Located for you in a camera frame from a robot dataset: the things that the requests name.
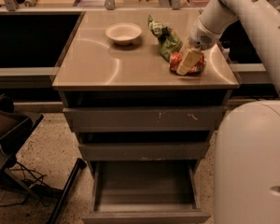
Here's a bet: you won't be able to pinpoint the black floor cables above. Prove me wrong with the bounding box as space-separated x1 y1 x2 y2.
0 161 54 208

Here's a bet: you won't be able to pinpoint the open bottom grey drawer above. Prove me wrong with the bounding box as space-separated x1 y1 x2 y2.
82 161 210 224

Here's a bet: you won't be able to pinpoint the grey drawer cabinet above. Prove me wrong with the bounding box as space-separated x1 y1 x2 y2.
51 8 241 224

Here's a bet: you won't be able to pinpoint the black metal leg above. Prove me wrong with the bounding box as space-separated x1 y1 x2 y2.
47 158 87 224

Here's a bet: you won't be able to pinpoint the dark chair base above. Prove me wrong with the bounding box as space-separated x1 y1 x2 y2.
0 94 43 172

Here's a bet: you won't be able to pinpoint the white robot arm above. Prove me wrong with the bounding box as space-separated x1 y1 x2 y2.
188 0 280 224

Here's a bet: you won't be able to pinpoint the green chip bag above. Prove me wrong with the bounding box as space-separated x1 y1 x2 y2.
147 16 183 62

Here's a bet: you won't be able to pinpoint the top grey drawer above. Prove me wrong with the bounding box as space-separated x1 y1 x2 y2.
63 106 223 133

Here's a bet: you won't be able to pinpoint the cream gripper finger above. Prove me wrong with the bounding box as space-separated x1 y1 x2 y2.
176 49 202 76

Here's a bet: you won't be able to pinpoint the middle grey drawer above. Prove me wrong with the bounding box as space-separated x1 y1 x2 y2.
78 142 209 161

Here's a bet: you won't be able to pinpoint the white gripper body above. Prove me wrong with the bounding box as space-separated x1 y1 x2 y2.
186 19 221 50

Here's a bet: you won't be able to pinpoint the white paper bowl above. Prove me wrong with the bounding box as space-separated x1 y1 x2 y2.
105 22 142 46

